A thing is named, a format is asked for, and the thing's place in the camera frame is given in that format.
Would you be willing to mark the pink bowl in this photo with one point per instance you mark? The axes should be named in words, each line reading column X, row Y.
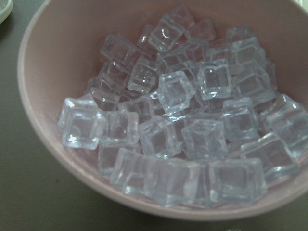
column 60, row 52

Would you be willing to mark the pile of clear ice cubes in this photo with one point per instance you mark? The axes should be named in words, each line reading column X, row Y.
column 184, row 118

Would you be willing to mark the cream rabbit tray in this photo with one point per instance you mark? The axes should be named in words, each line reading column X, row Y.
column 6, row 7

